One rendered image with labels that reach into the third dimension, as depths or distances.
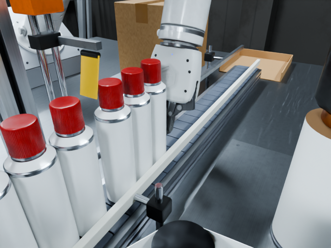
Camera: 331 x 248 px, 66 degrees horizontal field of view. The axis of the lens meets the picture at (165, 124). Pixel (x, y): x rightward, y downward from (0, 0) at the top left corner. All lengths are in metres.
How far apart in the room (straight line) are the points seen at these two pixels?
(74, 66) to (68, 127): 0.90
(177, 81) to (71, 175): 0.25
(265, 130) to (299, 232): 0.43
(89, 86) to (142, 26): 0.63
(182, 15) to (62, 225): 0.36
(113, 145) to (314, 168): 0.25
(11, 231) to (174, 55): 0.36
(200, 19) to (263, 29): 2.43
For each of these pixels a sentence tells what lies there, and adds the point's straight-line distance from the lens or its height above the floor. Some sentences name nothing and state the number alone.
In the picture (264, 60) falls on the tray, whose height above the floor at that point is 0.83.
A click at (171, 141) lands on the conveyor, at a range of 0.58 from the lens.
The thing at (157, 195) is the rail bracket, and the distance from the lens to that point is 0.38.
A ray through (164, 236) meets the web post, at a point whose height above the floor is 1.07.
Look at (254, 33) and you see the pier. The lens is 2.93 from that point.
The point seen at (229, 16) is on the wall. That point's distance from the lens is 3.20.
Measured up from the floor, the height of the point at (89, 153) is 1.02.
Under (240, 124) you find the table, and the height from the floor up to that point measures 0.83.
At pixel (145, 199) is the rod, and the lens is 0.41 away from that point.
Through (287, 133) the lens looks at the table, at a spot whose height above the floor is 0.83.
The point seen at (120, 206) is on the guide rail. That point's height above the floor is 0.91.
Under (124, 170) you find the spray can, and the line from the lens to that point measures 0.40.
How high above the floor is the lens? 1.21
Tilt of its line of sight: 30 degrees down
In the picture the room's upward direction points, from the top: straight up
